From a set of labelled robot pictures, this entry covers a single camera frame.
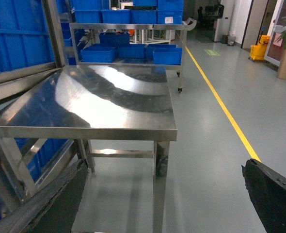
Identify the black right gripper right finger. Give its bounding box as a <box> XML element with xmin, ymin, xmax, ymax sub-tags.
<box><xmin>242</xmin><ymin>159</ymin><xmax>286</xmax><ymax>233</ymax></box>

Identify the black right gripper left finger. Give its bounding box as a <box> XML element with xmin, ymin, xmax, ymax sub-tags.
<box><xmin>0</xmin><ymin>160</ymin><xmax>88</xmax><ymax>233</ymax></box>

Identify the blue bin on cart left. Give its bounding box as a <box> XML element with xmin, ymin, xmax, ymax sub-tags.
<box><xmin>80</xmin><ymin>46</ymin><xmax>117</xmax><ymax>63</ymax></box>

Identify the blue bin on cart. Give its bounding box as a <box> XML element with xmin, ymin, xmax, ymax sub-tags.
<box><xmin>153</xmin><ymin>48</ymin><xmax>182</xmax><ymax>65</ymax></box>
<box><xmin>80</xmin><ymin>46</ymin><xmax>117</xmax><ymax>63</ymax></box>

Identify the stainless steel shelf rack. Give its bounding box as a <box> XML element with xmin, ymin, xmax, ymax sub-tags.
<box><xmin>0</xmin><ymin>0</ymin><xmax>90</xmax><ymax>217</ymax></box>

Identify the blue bin on cart front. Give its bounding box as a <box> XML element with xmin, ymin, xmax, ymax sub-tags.
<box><xmin>153</xmin><ymin>48</ymin><xmax>182</xmax><ymax>65</ymax></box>

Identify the small stainless steel table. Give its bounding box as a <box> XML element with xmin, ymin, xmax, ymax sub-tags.
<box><xmin>0</xmin><ymin>65</ymin><xmax>177</xmax><ymax>233</ymax></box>

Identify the yellow mop bucket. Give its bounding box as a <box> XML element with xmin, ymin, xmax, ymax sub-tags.
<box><xmin>248</xmin><ymin>35</ymin><xmax>270</xmax><ymax>62</ymax></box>

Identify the grey trash can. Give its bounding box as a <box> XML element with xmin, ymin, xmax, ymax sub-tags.
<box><xmin>227</xmin><ymin>35</ymin><xmax>236</xmax><ymax>46</ymax></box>

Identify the stainless steel cart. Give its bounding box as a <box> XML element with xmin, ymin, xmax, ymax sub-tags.
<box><xmin>69</xmin><ymin>18</ymin><xmax>197</xmax><ymax>93</ymax></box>

